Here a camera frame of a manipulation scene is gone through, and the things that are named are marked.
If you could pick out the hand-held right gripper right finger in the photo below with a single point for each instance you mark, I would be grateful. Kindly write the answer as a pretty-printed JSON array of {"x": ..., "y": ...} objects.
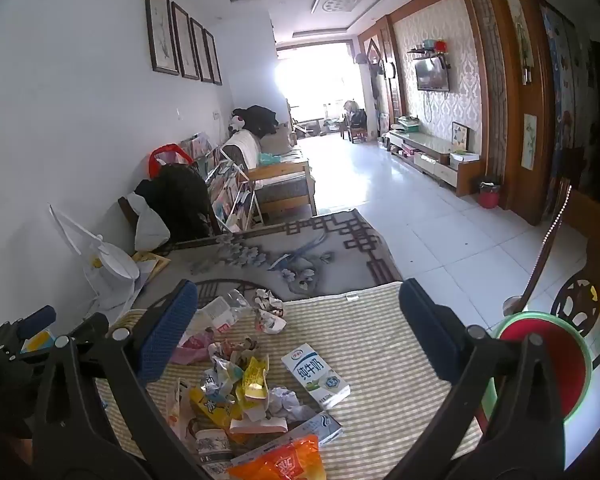
[{"x": 430, "y": 322}]

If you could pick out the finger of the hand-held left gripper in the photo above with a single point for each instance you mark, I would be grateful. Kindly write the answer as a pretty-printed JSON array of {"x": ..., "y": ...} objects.
[{"x": 90, "y": 324}]

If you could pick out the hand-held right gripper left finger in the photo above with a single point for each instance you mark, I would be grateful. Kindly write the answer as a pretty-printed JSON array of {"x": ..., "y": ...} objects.
[{"x": 167, "y": 332}]

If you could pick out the pink plastic bag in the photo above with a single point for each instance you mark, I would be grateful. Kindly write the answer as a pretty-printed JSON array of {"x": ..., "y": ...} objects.
[{"x": 192, "y": 352}]

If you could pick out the clear plastic bottle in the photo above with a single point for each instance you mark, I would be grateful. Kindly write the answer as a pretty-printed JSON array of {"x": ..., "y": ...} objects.
[{"x": 220, "y": 310}]

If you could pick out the red bin with green rim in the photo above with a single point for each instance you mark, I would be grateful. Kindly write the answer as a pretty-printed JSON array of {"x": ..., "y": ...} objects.
[{"x": 560, "y": 360}]

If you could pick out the striped green beige mat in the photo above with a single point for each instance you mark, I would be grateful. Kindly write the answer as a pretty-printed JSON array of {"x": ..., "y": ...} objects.
[{"x": 380, "y": 360}]

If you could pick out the white electric fan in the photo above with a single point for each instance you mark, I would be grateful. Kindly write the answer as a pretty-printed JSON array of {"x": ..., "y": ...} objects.
[{"x": 112, "y": 265}]

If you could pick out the yellow snack bag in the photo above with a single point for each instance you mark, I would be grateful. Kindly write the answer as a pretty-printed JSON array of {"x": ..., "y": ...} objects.
[{"x": 212, "y": 407}]

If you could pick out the white plastic bag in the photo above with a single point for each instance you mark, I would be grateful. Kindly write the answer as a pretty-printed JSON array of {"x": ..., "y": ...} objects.
[{"x": 150, "y": 225}]

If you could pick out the grey patterned cloth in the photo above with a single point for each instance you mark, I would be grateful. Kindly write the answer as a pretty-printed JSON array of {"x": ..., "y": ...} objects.
[{"x": 330, "y": 260}]

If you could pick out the white milk carton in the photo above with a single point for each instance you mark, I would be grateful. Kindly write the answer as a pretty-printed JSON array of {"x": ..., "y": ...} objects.
[{"x": 312, "y": 372}]

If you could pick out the black coat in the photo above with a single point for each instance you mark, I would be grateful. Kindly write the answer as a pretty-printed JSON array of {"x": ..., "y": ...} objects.
[{"x": 180, "y": 200}]

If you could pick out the crumpled white tissue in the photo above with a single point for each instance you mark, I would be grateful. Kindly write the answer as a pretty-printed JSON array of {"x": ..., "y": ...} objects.
[{"x": 287, "y": 402}]

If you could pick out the small red waste bin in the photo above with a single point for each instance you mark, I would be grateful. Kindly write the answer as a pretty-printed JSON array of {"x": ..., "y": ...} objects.
[{"x": 490, "y": 195}]

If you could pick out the magazine rack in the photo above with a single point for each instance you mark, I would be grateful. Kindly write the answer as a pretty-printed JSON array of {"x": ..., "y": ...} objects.
[{"x": 230, "y": 195}]

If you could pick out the flattened white blue carton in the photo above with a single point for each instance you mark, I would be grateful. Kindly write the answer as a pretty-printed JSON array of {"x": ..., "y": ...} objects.
[{"x": 320, "y": 430}]

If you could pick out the television cabinet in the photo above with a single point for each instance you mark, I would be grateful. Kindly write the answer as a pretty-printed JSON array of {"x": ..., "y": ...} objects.
[{"x": 430, "y": 152}]

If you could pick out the orange snack bag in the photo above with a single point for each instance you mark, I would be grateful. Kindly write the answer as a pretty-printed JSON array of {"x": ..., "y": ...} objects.
[{"x": 280, "y": 462}]

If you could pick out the red bag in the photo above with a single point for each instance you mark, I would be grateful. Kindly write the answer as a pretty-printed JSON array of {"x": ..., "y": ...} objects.
[{"x": 157, "y": 157}]

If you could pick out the wooden sofa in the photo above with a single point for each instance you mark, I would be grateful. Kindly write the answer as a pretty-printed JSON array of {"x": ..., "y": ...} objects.
[{"x": 280, "y": 185}]

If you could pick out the geometric framed picture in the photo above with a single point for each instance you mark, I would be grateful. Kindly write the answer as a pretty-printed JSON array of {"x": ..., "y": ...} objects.
[{"x": 460, "y": 136}]

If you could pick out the carved wooden chair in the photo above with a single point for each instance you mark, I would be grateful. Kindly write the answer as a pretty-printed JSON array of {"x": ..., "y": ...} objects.
[{"x": 595, "y": 230}]

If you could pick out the white towel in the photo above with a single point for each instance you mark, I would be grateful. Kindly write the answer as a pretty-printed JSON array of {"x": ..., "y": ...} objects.
[{"x": 242, "y": 147}]

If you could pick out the green cloth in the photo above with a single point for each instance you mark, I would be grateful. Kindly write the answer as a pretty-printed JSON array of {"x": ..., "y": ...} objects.
[{"x": 269, "y": 159}]

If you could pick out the small wooden chair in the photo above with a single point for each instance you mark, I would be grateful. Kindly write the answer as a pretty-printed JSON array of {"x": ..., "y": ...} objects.
[{"x": 356, "y": 127}]

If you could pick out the plush toy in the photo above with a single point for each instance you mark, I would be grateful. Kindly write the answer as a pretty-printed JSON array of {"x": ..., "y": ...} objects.
[{"x": 237, "y": 124}]

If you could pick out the cartoon printed curtain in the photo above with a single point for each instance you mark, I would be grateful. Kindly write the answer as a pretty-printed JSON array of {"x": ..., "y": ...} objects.
[{"x": 565, "y": 75}]

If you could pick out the wall television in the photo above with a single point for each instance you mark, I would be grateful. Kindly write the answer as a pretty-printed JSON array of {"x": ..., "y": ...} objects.
[{"x": 431, "y": 75}]

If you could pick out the wall shelf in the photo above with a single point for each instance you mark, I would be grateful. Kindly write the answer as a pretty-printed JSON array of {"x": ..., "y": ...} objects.
[{"x": 427, "y": 49}]

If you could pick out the large framed wall picture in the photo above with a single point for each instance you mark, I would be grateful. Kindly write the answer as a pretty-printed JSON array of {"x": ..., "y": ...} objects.
[{"x": 161, "y": 30}]

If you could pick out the tall flower wall picture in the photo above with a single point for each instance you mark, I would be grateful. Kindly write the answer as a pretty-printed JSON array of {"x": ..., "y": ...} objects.
[{"x": 519, "y": 27}]

